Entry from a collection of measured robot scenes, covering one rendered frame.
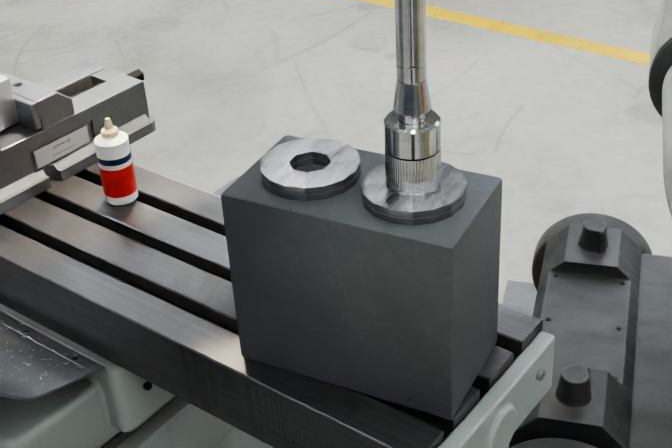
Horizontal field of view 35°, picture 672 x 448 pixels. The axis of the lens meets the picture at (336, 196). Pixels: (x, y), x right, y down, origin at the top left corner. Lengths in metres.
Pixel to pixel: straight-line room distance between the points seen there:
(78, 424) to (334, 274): 0.42
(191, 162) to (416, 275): 2.38
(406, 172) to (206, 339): 0.31
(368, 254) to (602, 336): 0.73
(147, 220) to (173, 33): 2.90
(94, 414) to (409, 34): 0.61
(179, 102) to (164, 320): 2.52
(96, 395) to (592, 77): 2.68
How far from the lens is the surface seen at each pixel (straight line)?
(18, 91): 1.37
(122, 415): 1.23
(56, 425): 1.20
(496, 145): 3.22
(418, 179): 0.88
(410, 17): 0.83
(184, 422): 1.35
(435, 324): 0.90
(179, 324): 1.10
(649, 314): 1.65
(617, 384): 1.48
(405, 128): 0.86
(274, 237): 0.93
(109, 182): 1.29
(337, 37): 3.97
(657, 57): 1.30
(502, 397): 1.01
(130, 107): 1.44
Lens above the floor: 1.57
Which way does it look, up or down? 32 degrees down
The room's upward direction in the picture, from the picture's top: 4 degrees counter-clockwise
